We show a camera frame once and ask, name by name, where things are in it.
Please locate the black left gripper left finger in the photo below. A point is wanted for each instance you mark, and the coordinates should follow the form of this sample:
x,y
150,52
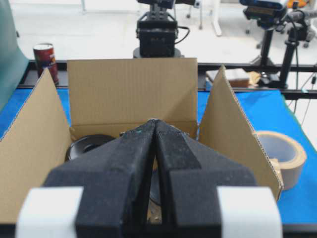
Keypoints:
x,y
94,195

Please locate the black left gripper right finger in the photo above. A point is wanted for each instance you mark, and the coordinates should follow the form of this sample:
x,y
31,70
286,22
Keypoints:
x,y
204,194

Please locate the brown cardboard box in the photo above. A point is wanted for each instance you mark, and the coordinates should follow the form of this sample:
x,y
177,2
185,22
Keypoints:
x,y
111,96

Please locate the black round object in box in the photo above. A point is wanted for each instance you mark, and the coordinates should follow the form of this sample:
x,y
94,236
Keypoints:
x,y
86,144

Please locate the beige masking tape roll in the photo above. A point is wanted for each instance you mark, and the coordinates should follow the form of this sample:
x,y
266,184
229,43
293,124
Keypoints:
x,y
286,155

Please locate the blue table mat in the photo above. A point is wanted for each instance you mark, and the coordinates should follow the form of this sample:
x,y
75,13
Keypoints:
x,y
266,110

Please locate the red can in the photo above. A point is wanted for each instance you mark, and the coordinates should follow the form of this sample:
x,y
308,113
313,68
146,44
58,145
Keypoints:
x,y
45,58

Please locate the green backdrop cloth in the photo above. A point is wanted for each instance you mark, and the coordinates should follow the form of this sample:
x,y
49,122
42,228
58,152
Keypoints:
x,y
13,63

